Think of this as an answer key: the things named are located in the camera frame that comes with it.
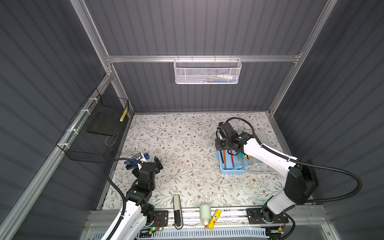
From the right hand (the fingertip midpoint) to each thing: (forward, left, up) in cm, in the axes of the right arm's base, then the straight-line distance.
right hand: (219, 144), depth 86 cm
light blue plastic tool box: (-12, -11, -6) cm, 17 cm away
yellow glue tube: (-34, +3, -12) cm, 36 cm away
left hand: (-11, +39, 0) cm, 41 cm away
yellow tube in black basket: (+9, +53, +16) cm, 56 cm away
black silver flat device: (-36, +22, -7) cm, 42 cm away
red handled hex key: (-2, -9, -14) cm, 17 cm away
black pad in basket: (+3, +60, +16) cm, 62 cm away
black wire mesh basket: (-5, +64, +16) cm, 66 cm away
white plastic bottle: (-35, +9, -6) cm, 37 cm away
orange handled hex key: (-2, -5, -14) cm, 15 cm away
